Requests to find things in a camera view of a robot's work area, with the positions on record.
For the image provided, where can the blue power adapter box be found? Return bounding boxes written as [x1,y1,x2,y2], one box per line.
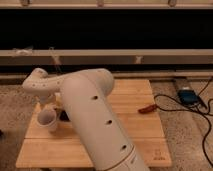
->
[178,89,198,105]

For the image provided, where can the wooden folding table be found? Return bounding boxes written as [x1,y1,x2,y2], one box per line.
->
[16,79,172,169]

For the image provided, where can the white paper cup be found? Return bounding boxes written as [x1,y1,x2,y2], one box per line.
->
[37,108,58,132]

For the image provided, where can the black cable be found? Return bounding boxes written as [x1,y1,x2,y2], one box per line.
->
[153,75,213,168]

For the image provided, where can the black smartphone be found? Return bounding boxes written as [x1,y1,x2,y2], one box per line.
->
[59,110,70,122]

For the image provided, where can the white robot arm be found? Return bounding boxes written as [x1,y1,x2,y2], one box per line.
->
[22,68,150,171]

